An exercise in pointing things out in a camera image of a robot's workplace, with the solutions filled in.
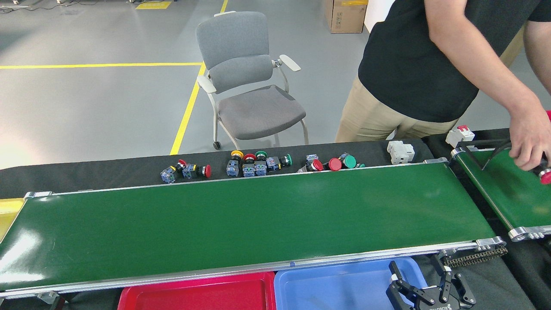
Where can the yellow push button switch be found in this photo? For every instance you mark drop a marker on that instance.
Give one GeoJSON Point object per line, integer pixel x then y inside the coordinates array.
{"type": "Point", "coordinates": [232, 168]}

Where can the blue plastic tray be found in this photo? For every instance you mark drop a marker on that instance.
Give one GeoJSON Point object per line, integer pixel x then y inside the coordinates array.
{"type": "Point", "coordinates": [335, 288]}

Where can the grey office chair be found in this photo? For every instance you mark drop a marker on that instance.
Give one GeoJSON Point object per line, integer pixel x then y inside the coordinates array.
{"type": "Point", "coordinates": [258, 112]}

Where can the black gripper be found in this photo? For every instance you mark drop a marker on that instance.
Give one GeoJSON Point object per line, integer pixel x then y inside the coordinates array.
{"type": "Point", "coordinates": [447, 307]}

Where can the black table cloth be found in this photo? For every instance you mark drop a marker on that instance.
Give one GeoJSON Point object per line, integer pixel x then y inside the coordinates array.
{"type": "Point", "coordinates": [437, 148]}
{"type": "Point", "coordinates": [86, 172]}

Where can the yellow plastic bin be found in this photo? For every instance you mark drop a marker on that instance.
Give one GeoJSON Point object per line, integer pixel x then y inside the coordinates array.
{"type": "Point", "coordinates": [8, 215]}

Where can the person's left forearm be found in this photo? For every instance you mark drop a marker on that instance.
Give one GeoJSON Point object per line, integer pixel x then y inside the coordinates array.
{"type": "Point", "coordinates": [540, 56]}

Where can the wide green conveyor belt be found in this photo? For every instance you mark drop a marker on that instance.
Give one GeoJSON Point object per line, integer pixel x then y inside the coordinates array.
{"type": "Point", "coordinates": [258, 215]}

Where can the red plastic tray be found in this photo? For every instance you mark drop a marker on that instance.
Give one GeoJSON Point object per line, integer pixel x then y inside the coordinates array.
{"type": "Point", "coordinates": [193, 297]}

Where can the black guide bar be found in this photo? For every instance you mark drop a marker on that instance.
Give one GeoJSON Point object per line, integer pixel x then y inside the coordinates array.
{"type": "Point", "coordinates": [471, 157]}

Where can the narrow green conveyor belt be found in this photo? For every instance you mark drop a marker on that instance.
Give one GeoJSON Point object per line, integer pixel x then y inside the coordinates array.
{"type": "Point", "coordinates": [512, 202]}

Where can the cardboard box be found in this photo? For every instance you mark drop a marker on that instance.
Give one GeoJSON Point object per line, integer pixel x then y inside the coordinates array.
{"type": "Point", "coordinates": [344, 17]}

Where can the person's right forearm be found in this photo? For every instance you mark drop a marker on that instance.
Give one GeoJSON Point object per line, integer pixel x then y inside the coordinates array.
{"type": "Point", "coordinates": [482, 73]}

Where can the white circuit breaker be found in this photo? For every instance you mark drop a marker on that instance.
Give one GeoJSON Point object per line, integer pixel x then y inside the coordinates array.
{"type": "Point", "coordinates": [458, 137]}
{"type": "Point", "coordinates": [400, 153]}

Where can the person's right hand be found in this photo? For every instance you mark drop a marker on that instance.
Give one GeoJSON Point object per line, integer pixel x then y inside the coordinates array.
{"type": "Point", "coordinates": [529, 137]}

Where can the person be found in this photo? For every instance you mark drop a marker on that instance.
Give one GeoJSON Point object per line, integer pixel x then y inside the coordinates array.
{"type": "Point", "coordinates": [422, 64]}

